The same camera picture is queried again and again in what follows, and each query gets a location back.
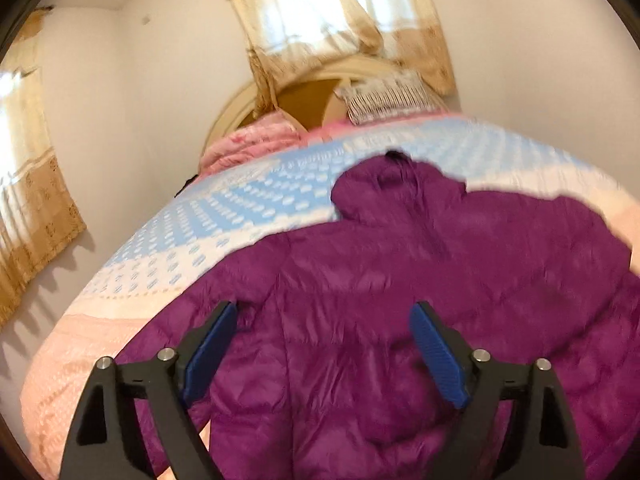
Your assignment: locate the beige curtain behind headboard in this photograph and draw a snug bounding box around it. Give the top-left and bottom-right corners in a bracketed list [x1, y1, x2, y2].
[229, 0, 457, 115]

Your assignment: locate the folded pink blanket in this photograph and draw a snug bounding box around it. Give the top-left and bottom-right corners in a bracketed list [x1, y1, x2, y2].
[198, 112, 309, 174]

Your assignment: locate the striped grey pillow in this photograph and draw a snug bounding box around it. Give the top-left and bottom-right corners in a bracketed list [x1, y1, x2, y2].
[334, 70, 447, 126]

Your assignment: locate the beige curtain side window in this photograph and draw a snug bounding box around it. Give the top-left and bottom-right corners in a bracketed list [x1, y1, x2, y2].
[1, 10, 86, 324]

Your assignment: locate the purple hooded puffer jacket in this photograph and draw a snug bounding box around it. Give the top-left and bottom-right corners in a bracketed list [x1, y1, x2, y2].
[118, 153, 639, 479]

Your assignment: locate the cream wooden headboard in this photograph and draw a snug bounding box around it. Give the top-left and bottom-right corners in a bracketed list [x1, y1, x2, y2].
[202, 55, 400, 154]

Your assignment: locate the polka dot duvet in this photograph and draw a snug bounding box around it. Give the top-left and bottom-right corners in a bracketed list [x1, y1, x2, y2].
[21, 114, 639, 479]

